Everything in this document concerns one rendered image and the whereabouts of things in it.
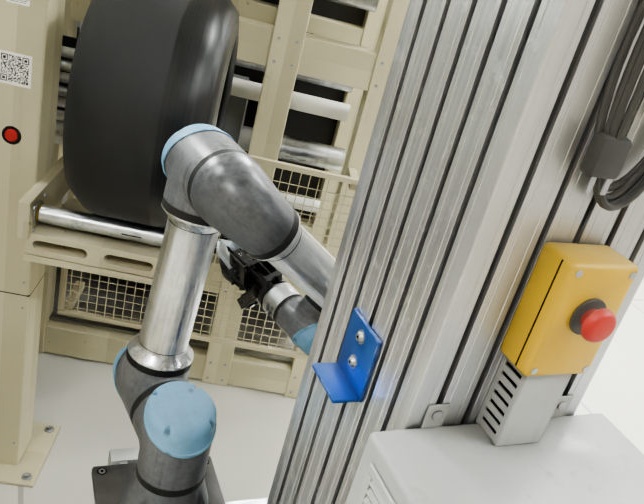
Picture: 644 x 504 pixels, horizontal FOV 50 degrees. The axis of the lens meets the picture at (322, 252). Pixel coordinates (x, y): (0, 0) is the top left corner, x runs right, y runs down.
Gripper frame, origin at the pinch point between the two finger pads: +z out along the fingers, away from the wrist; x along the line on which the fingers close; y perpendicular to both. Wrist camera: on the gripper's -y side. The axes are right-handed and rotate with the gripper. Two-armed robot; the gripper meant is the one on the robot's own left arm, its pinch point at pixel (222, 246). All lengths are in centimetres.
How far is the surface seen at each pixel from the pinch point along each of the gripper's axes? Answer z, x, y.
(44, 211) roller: 39.2, 25.4, -5.6
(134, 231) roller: 25.0, 9.7, -9.7
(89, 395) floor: 57, 25, -107
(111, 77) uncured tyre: 25.9, 8.4, 31.9
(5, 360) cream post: 44, 46, -55
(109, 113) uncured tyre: 23.0, 11.3, 26.0
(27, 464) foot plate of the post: 35, 52, -92
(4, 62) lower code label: 57, 20, 24
